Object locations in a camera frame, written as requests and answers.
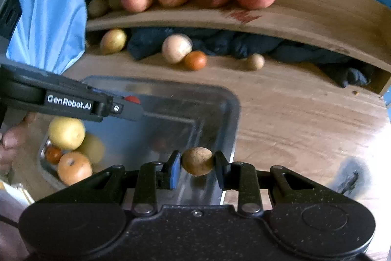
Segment small brown kiwi fruit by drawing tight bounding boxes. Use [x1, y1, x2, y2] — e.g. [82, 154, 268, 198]
[181, 147, 213, 176]

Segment large yellow pear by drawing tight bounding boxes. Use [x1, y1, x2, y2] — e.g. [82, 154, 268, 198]
[99, 29, 127, 55]

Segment pale round pear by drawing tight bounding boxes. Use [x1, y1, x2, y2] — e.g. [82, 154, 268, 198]
[162, 34, 193, 64]

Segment small orange tangerine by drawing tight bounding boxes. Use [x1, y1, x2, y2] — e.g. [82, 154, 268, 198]
[184, 51, 207, 71]

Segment small brown kiwi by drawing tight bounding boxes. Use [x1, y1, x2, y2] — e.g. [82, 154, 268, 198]
[246, 54, 265, 71]

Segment person's left hand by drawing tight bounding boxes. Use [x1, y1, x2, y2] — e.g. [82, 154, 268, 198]
[1, 113, 36, 175]

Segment stainless steel tray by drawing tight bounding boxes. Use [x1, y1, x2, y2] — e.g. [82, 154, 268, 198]
[38, 75, 242, 207]

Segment yellow-green pear in tray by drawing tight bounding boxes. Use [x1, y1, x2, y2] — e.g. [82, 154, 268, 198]
[76, 132, 105, 164]

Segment yellow pear in tray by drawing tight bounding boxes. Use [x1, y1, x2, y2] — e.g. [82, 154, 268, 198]
[48, 117, 86, 150]

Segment small tangerine in tray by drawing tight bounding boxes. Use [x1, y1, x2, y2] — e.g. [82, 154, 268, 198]
[45, 145, 63, 165]

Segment large orange in tray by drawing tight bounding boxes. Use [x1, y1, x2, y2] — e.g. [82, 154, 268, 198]
[57, 152, 93, 186]

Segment brown kiwi on shelf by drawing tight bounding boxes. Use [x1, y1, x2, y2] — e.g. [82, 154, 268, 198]
[87, 0, 109, 19]
[107, 0, 123, 11]

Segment dark blue cloth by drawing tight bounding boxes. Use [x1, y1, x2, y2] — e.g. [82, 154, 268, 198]
[125, 27, 374, 88]

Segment curved wooden shelf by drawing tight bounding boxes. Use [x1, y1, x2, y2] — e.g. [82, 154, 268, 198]
[87, 0, 390, 95]

